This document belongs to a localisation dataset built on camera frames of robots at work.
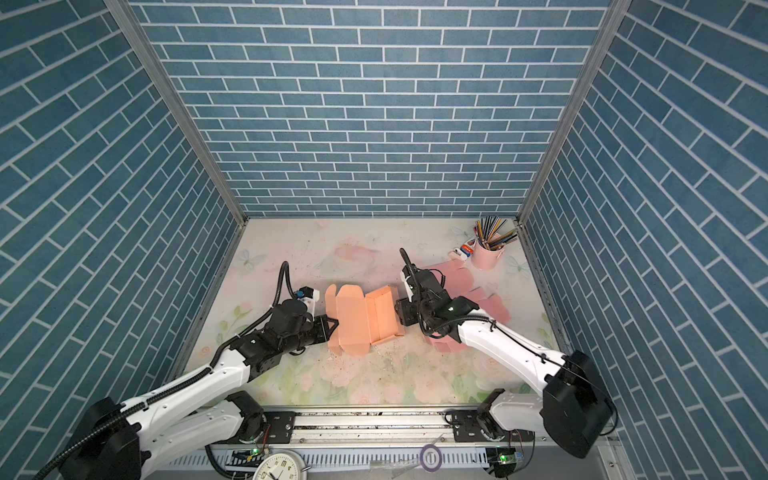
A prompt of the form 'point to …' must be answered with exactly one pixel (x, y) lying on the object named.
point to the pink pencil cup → (483, 259)
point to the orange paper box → (363, 319)
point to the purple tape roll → (428, 469)
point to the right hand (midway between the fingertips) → (400, 302)
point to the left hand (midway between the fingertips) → (341, 323)
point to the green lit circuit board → (503, 458)
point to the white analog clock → (286, 465)
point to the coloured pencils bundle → (486, 230)
